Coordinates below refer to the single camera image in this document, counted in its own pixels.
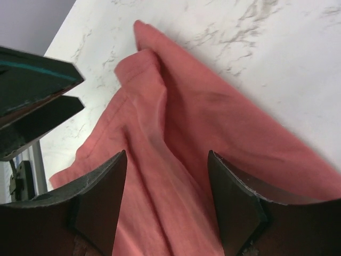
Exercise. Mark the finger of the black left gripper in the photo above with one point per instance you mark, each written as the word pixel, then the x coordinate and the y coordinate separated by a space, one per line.
pixel 23 132
pixel 29 80

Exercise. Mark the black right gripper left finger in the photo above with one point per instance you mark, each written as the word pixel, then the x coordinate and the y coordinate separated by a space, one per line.
pixel 79 218

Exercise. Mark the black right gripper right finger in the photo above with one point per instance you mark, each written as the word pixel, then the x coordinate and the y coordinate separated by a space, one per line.
pixel 256 218

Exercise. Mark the salmon pink t-shirt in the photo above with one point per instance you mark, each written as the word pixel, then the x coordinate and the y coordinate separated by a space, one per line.
pixel 168 114

